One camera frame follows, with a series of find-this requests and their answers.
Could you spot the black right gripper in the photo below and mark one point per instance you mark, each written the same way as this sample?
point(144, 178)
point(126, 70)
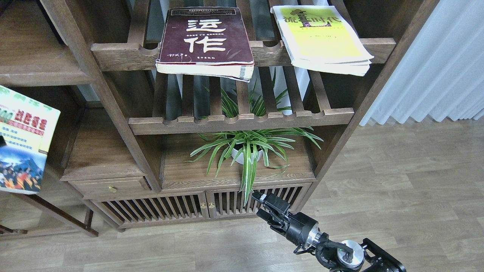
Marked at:
point(299, 229)

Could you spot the colourful small paperback book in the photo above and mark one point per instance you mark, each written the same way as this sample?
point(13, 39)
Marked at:
point(26, 129)

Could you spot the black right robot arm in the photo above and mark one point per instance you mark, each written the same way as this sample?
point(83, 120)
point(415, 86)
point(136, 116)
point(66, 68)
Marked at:
point(349, 256)

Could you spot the white plant pot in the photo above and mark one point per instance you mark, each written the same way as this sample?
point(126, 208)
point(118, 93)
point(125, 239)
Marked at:
point(238, 154)

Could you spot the green spider plant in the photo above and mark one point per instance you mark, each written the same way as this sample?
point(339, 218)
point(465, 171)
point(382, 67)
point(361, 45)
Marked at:
point(250, 146)

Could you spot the dark wooden bookshelf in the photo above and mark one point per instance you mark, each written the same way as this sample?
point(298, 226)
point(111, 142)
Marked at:
point(122, 126)

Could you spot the maroon book white characters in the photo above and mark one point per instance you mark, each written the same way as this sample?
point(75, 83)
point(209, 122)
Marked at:
point(206, 41)

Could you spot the yellow cover book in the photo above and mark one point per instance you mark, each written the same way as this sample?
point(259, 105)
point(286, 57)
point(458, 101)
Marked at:
point(318, 38)

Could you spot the white curtain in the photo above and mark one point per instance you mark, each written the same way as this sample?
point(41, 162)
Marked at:
point(441, 76)

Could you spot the wooden side table frame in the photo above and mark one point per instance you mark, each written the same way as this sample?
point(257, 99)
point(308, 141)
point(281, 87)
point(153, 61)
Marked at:
point(73, 224)

